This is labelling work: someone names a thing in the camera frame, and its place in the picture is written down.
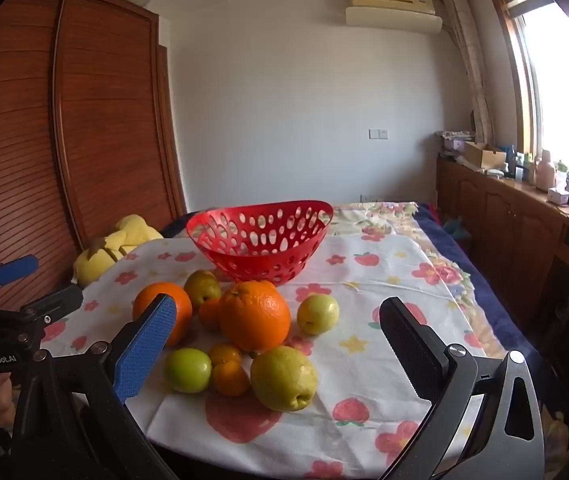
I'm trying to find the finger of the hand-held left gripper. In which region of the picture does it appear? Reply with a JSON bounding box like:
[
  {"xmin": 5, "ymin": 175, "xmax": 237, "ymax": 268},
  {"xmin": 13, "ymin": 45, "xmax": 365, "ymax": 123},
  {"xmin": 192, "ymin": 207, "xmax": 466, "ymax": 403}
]
[
  {"xmin": 0, "ymin": 284, "xmax": 85, "ymax": 347},
  {"xmin": 0, "ymin": 254, "xmax": 40, "ymax": 294}
]

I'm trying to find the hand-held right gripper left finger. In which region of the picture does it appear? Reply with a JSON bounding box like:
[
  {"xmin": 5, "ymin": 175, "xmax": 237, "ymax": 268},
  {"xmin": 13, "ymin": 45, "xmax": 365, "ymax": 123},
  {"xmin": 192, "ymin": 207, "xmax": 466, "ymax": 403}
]
[{"xmin": 12, "ymin": 294, "xmax": 185, "ymax": 480}]

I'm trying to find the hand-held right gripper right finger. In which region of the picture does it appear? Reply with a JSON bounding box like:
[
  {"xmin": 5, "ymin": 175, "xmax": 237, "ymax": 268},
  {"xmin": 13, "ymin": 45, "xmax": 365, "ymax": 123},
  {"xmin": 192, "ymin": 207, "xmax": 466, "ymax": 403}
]
[{"xmin": 379, "ymin": 296, "xmax": 545, "ymax": 480}]

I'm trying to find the medium orange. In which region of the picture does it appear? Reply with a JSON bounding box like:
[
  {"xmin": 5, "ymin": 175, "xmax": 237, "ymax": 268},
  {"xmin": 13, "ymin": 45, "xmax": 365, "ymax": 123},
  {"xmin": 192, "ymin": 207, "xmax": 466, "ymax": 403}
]
[{"xmin": 133, "ymin": 282, "xmax": 194, "ymax": 347}]

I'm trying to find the green lemon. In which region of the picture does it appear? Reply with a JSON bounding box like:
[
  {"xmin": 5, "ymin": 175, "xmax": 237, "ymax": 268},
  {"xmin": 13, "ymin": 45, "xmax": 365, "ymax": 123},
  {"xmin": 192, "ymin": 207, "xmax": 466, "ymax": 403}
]
[{"xmin": 297, "ymin": 293, "xmax": 340, "ymax": 336}]

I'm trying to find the large orange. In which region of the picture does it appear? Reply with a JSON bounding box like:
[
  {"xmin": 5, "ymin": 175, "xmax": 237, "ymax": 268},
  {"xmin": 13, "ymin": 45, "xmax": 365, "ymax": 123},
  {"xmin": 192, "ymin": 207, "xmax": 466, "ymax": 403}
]
[{"xmin": 219, "ymin": 280, "xmax": 291, "ymax": 352}]

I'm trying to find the yellow-green lemon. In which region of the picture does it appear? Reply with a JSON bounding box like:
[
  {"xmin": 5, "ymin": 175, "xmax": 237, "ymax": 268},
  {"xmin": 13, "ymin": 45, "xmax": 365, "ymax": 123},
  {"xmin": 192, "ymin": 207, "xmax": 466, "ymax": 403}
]
[{"xmin": 250, "ymin": 345, "xmax": 319, "ymax": 412}]

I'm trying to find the red perforated plastic basket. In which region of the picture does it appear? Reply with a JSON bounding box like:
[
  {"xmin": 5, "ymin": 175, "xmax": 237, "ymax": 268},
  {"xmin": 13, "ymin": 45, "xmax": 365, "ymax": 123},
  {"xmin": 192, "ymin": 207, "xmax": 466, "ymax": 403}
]
[{"xmin": 186, "ymin": 200, "xmax": 334, "ymax": 287}]

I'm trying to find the green apple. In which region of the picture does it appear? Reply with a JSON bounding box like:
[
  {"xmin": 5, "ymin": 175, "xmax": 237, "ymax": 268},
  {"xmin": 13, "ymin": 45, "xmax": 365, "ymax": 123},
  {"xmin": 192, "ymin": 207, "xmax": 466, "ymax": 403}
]
[{"xmin": 165, "ymin": 348, "xmax": 213, "ymax": 394}]

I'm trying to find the white strawberry print cloth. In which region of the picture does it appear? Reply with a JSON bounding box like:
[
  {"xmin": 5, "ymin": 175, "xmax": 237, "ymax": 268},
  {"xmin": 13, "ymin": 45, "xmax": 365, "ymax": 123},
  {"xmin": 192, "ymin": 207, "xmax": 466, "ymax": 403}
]
[{"xmin": 39, "ymin": 234, "xmax": 510, "ymax": 480}]

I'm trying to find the small tangerine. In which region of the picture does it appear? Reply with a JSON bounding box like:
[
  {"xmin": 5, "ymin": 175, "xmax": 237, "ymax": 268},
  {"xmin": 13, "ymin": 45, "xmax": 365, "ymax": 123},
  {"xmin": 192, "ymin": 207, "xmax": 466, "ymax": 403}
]
[
  {"xmin": 211, "ymin": 361, "xmax": 251, "ymax": 397},
  {"xmin": 208, "ymin": 343, "xmax": 242, "ymax": 367},
  {"xmin": 198, "ymin": 298, "xmax": 222, "ymax": 332}
]

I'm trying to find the yellow plush toy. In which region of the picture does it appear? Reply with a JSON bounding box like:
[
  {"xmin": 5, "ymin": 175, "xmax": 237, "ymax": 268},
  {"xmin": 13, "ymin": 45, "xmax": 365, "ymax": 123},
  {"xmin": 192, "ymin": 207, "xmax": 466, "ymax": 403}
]
[{"xmin": 73, "ymin": 214, "xmax": 165, "ymax": 289}]

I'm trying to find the navy blue blanket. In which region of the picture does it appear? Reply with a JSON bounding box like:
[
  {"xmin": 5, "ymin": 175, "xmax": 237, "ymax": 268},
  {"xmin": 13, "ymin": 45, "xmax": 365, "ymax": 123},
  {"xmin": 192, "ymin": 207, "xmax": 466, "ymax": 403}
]
[{"xmin": 417, "ymin": 205, "xmax": 565, "ymax": 411}]

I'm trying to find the teal cloth item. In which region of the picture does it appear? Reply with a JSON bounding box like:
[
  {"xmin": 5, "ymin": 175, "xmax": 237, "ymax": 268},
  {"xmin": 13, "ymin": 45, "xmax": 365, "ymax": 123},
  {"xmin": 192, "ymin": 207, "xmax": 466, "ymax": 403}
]
[{"xmin": 443, "ymin": 216, "xmax": 468, "ymax": 241}]

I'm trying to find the yellow floral bedsheet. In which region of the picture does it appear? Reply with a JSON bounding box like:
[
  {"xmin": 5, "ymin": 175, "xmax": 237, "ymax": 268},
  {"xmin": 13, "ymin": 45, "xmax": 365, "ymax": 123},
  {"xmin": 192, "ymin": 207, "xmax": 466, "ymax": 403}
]
[{"xmin": 315, "ymin": 201, "xmax": 510, "ymax": 361}]

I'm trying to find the brown wooden wardrobe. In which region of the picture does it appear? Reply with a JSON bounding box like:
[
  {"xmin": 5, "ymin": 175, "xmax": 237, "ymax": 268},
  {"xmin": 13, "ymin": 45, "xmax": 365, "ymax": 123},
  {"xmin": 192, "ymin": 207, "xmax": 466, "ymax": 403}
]
[{"xmin": 0, "ymin": 0, "xmax": 188, "ymax": 311}]

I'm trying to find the brown wooden sideboard cabinet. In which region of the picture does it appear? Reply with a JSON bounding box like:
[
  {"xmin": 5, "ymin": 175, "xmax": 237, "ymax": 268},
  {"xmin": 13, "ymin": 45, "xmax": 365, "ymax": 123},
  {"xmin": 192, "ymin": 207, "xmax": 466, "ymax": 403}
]
[{"xmin": 436, "ymin": 155, "xmax": 569, "ymax": 361}]

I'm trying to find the open cardboard box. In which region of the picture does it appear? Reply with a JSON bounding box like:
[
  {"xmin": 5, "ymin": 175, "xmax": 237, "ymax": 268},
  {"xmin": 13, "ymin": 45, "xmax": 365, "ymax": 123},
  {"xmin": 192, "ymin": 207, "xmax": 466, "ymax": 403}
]
[{"xmin": 465, "ymin": 141, "xmax": 507, "ymax": 170}]

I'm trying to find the folded cloth stack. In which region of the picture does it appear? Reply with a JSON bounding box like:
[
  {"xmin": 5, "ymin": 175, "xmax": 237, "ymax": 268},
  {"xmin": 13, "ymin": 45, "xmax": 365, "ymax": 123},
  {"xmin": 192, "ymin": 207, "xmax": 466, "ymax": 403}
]
[{"xmin": 435, "ymin": 130, "xmax": 475, "ymax": 158}]

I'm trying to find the pink plastic jug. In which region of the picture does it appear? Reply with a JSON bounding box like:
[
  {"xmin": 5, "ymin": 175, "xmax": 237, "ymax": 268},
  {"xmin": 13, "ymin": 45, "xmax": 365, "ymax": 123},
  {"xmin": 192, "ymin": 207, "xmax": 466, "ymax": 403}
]
[{"xmin": 535, "ymin": 150, "xmax": 557, "ymax": 192}]

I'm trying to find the wooden framed window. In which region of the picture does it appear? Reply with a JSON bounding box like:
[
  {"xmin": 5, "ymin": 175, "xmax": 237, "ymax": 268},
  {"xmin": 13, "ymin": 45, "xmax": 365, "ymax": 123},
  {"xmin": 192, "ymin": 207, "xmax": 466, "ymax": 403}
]
[{"xmin": 485, "ymin": 0, "xmax": 569, "ymax": 183}]

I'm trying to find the patterned beige curtain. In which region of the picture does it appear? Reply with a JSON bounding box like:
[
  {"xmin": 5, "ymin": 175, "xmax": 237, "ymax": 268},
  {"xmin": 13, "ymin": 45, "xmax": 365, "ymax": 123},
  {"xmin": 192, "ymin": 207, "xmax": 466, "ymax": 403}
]
[{"xmin": 441, "ymin": 0, "xmax": 495, "ymax": 146}]

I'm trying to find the wall air conditioner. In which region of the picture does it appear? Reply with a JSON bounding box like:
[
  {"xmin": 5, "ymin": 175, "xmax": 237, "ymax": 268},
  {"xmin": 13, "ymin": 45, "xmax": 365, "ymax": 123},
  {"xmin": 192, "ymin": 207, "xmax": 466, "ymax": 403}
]
[{"xmin": 345, "ymin": 0, "xmax": 443, "ymax": 35}]

